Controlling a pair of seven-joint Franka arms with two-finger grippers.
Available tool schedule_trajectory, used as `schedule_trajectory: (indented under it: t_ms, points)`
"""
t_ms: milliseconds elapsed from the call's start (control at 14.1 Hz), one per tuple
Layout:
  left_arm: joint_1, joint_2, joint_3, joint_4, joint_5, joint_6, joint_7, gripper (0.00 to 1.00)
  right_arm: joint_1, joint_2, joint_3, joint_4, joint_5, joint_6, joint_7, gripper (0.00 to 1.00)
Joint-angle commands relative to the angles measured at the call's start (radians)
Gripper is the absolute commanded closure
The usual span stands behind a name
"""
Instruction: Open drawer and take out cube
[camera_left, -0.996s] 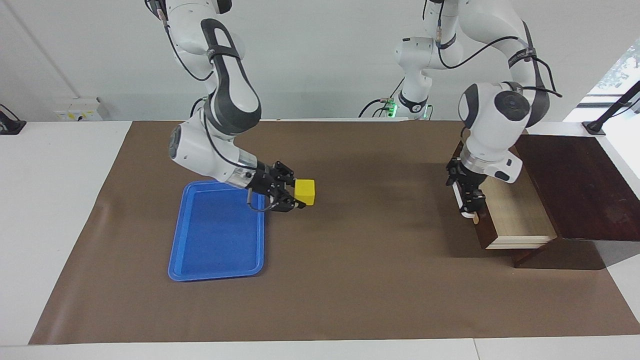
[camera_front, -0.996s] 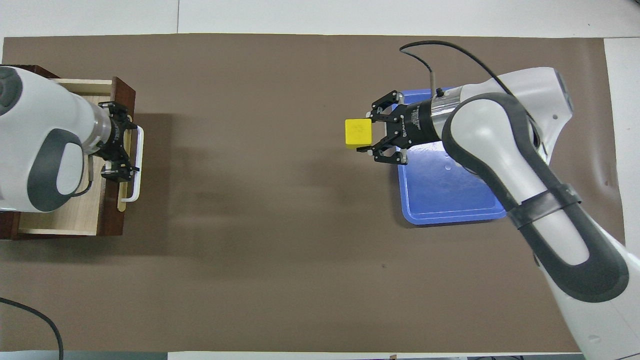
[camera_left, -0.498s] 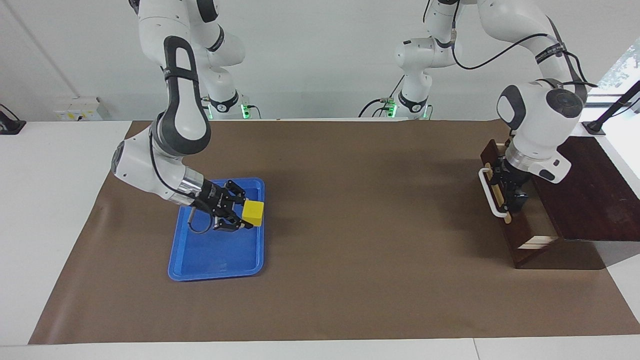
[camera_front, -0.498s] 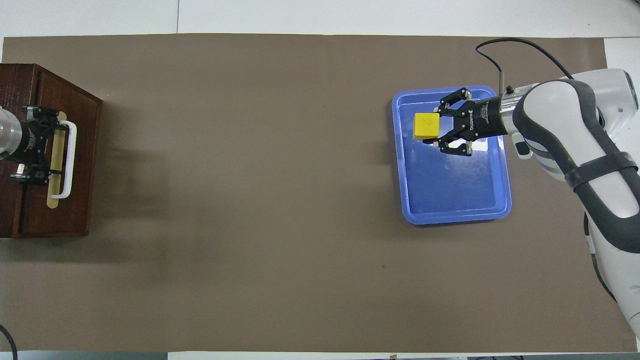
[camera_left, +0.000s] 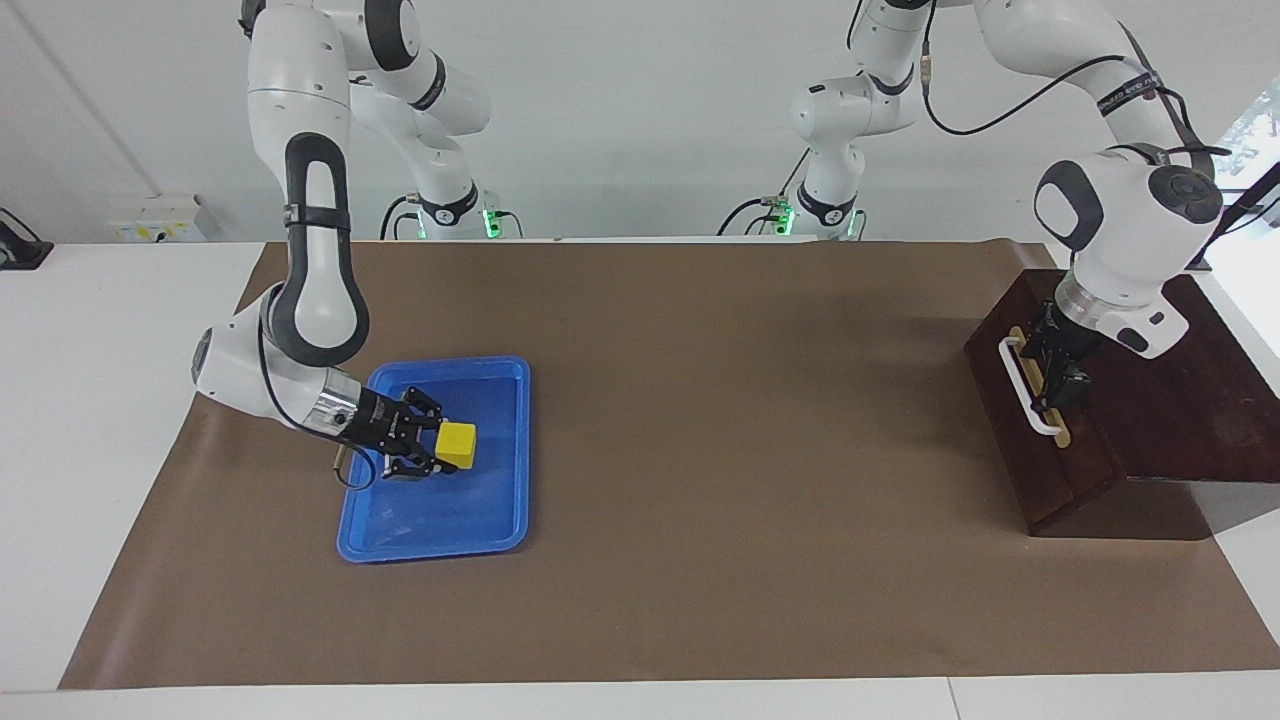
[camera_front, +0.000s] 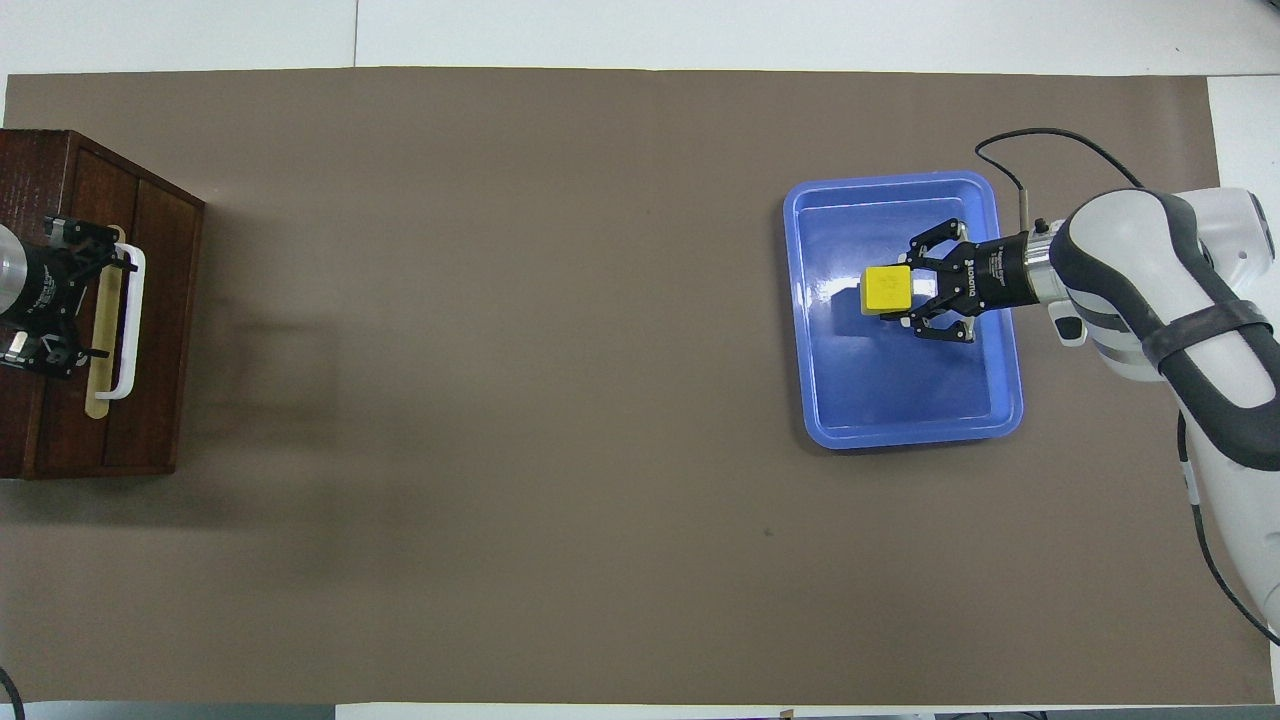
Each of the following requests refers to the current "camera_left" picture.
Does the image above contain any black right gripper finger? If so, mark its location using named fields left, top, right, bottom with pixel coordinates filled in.
left=384, top=452, right=460, bottom=483
left=399, top=386, right=447, bottom=433

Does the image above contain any yellow cube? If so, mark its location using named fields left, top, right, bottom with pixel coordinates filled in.
left=435, top=420, right=478, bottom=472

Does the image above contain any wooden drawer with white handle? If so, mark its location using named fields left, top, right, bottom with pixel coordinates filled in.
left=964, top=271, right=1128, bottom=537

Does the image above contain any dark wooden drawer cabinet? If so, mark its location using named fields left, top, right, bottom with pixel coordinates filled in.
left=1018, top=267, right=1280, bottom=542

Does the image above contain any blue plastic tray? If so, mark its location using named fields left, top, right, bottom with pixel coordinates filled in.
left=335, top=355, right=532, bottom=565

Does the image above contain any brown paper table mat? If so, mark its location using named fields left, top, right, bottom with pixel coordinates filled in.
left=58, top=237, right=1280, bottom=692

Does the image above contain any black device on table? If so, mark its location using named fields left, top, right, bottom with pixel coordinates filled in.
left=0, top=207, right=54, bottom=272

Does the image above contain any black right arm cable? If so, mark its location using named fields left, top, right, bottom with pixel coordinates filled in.
left=257, top=300, right=379, bottom=493

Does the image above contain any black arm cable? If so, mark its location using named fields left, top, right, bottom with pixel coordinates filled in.
left=257, top=300, right=379, bottom=493
left=845, top=0, right=1233, bottom=166

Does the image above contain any black base cable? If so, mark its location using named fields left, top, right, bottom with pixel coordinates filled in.
left=379, top=193, right=426, bottom=242
left=715, top=148, right=813, bottom=238

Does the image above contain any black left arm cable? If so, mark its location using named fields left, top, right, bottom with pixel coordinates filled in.
left=845, top=0, right=1233, bottom=166

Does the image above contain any white wall box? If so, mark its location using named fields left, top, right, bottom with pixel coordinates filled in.
left=107, top=194, right=224, bottom=244

